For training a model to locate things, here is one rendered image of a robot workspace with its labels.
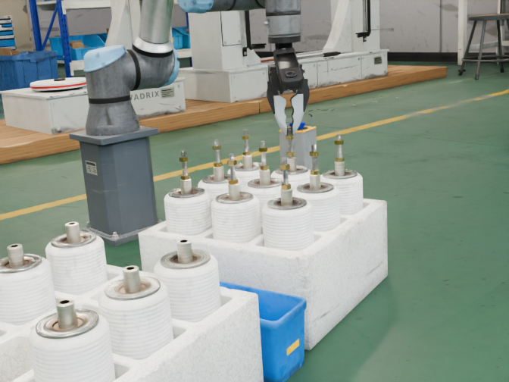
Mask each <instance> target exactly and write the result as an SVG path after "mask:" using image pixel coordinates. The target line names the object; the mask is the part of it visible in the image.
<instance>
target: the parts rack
mask: <svg viewBox="0 0 509 382"><path fill-rule="evenodd" d="M29 3H30V13H31V19H32V25H33V35H34V40H35V46H36V51H43V50H44V48H45V45H46V43H47V40H48V37H49V34H50V32H51V29H52V25H53V23H54V20H55V15H56V13H57V11H58V20H59V26H60V32H61V43H62V49H63V55H58V56H56V57H57V58H64V60H57V65H58V67H65V72H66V78H71V77H73V75H74V73H73V71H74V70H83V69H84V60H79V61H71V55H70V43H69V37H68V31H67V20H66V10H79V9H94V8H110V7H111V2H110V0H56V1H49V2H36V0H29ZM38 11H54V13H53V16H52V20H51V23H50V25H49V28H48V32H47V34H46V37H45V40H44V43H43V44H42V38H41V33H40V27H39V17H38ZM186 24H187V26H188V27H189V15H188V13H187V12H186ZM176 52H177V54H178V56H179V58H188V57H189V60H190V67H192V51H191V49H180V50H176Z"/></svg>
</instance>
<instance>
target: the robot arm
mask: <svg viewBox="0 0 509 382"><path fill-rule="evenodd" d="M177 1H178V2H179V6H180V8H181V9H182V10H183V11H185V12H187V13H196V14H204V13H206V12H215V11H250V10H254V9H265V11H266V19H267V21H264V26H267V35H268V36H270V37H268V43H274V44H275V50H274V51H273V59H274V62H275V64H268V65H267V68H268V81H267V100H268V102H269V104H270V107H271V109H272V111H273V114H274V117H275V118H276V121H277V123H278V125H279V128H280V129H281V131H283V132H284V134H286V135H288V127H287V124H286V114H285V107H286V99H285V98H283V97H282V96H281V95H279V93H280V94H283V92H284V91H289V90H292V91H293V92H294V93H295V95H294V96H293V97H291V99H290V102H291V106H292V108H293V112H292V135H293V134H295V132H296V130H297V129H298V127H299V125H300V123H301V120H302V118H303V115H304V112H305V109H306V107H307V103H308V99H309V95H310V91H309V87H308V79H305V78H304V75H303V73H304V72H305V70H303V69H302V64H300V63H298V59H297V56H296V53H295V50H294V48H293V47H292V43H293V42H300V41H301V35H299V34H300V33H301V5H300V0H177ZM173 6H174V0H142V11H141V18H140V25H139V35H138V36H136V37H134V38H133V44H132V48H131V49H126V48H125V46H124V45H113V46H108V47H104V48H99V49H94V50H92V51H89V52H87V53H86V54H85V55H84V71H85V75H86V86H87V92H88V99H89V110H88V115H87V119H86V134H87V135H90V136H112V135H119V134H125V133H132V132H135V131H137V130H140V123H139V119H138V117H137V115H136V112H135V110H134V108H133V105H132V103H131V98H130V91H136V90H141V89H152V88H156V89H157V88H161V87H162V86H169V85H170V84H171V83H173V82H174V80H175V79H176V77H177V75H178V73H179V68H180V62H179V61H178V58H179V56H178V54H177V52H176V50H175V48H174V47H173V43H172V42H171V41H170V40H169V38H170V28H171V22H172V16H173ZM294 14H295V15H294ZM269 16H270V17H269ZM296 90H297V92H296ZM278 91H279V93H278Z"/></svg>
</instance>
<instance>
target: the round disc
mask: <svg viewBox="0 0 509 382"><path fill-rule="evenodd" d="M82 86H86V78H85V77H71V78H57V79H51V80H40V81H36V82H32V83H31V84H30V88H31V90H39V91H40V92H60V91H68V90H73V89H79V88H80V87H82Z"/></svg>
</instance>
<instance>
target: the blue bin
mask: <svg viewBox="0 0 509 382"><path fill-rule="evenodd" d="M219 283H220V287H226V288H227V289H234V290H241V291H246V292H250V293H256V294H257V295H258V307H259V319H260V331H261V353H262V365H263V377H264V382H286V381H287V380H288V379H289V378H290V377H291V376H292V375H293V374H294V373H295V372H296V371H297V370H298V369H299V368H300V367H301V366H302V365H303V364H304V310H305V309H306V308H307V301H306V299H305V298H303V297H300V296H293V295H289V294H285V293H277V292H273V291H269V290H262V289H258V288H254V287H249V286H243V285H238V284H234V283H227V282H223V281H220V282H219Z"/></svg>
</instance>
